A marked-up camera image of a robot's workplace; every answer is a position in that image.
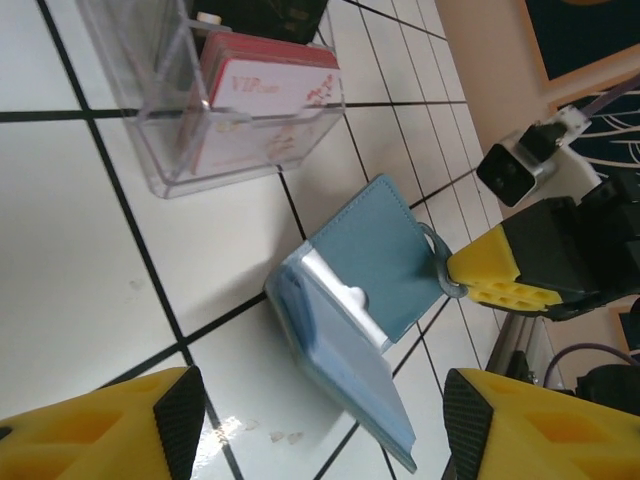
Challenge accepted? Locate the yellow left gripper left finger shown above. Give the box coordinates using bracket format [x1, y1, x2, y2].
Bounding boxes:
[0, 365, 207, 480]

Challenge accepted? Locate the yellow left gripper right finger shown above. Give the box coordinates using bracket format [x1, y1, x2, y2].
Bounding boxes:
[439, 368, 640, 480]

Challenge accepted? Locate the blue leather card holder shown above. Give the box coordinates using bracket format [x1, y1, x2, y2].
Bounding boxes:
[263, 173, 469, 474]

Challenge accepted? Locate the clear acrylic card box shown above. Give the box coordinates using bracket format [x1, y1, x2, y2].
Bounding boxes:
[74, 0, 349, 201]

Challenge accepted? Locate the white red-edged card stack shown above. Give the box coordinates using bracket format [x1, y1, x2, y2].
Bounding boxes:
[192, 30, 346, 174]

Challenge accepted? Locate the aluminium extrusion base beam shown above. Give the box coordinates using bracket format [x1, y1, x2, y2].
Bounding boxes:
[484, 312, 556, 389]

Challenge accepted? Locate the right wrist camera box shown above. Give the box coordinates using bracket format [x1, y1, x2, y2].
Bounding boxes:
[475, 105, 597, 209]

